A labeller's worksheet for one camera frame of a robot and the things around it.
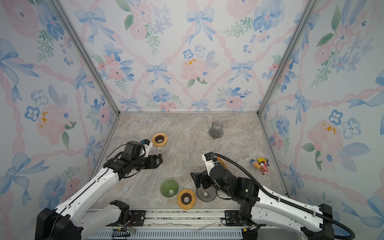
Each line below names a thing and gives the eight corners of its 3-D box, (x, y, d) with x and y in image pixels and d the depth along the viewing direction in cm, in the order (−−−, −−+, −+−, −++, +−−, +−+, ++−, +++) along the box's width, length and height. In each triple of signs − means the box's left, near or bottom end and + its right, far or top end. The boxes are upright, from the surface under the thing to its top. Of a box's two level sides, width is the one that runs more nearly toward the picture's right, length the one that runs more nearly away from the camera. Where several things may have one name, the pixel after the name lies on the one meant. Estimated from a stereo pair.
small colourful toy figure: (253, 174, 91) (255, 171, 88) (250, 160, 97) (251, 157, 94) (269, 174, 91) (272, 171, 88) (265, 160, 97) (267, 157, 94)
